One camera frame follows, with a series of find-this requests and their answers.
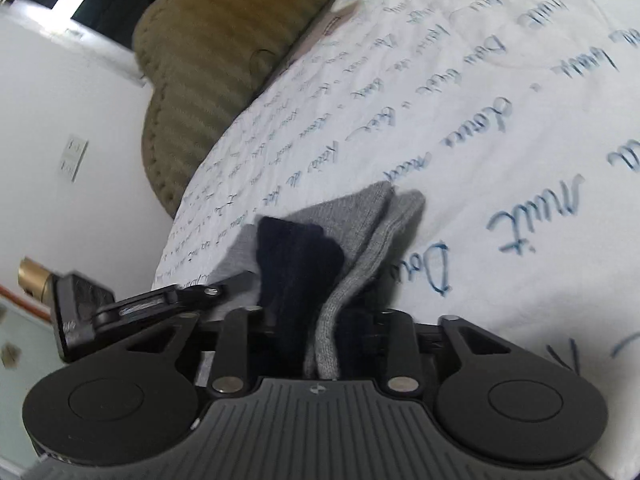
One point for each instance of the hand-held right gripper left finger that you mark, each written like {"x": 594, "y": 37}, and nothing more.
{"x": 239, "y": 332}

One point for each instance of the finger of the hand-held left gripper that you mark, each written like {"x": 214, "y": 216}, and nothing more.
{"x": 170, "y": 299}

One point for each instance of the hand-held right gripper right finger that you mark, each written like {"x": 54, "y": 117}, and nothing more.
{"x": 396, "y": 336}

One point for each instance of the navy and grey knit garment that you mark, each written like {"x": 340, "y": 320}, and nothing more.
{"x": 350, "y": 240}

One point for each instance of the brass coloured cylinder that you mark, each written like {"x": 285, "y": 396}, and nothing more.
{"x": 34, "y": 277}

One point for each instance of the white printed blanket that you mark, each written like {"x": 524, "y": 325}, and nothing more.
{"x": 500, "y": 135}

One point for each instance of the olive green padded headboard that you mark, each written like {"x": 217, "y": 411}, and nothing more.
{"x": 210, "y": 60}

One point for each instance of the white wall socket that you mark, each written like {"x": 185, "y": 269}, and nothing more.
{"x": 73, "y": 157}

